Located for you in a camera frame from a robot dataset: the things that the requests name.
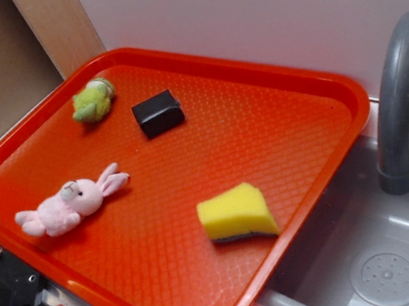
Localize black box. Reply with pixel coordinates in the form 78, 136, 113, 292
132, 90, 186, 139

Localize orange plastic tray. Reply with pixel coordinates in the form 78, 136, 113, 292
0, 48, 370, 306

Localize yellow sponge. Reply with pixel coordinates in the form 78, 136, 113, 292
197, 183, 280, 243

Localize green plush toy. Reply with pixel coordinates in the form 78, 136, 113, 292
73, 77, 116, 124

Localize pink plush bunny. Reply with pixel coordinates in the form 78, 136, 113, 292
15, 162, 130, 237

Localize grey toy sink basin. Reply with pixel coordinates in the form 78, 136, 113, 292
260, 137, 409, 306

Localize wooden board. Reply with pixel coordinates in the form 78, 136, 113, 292
12, 0, 106, 79

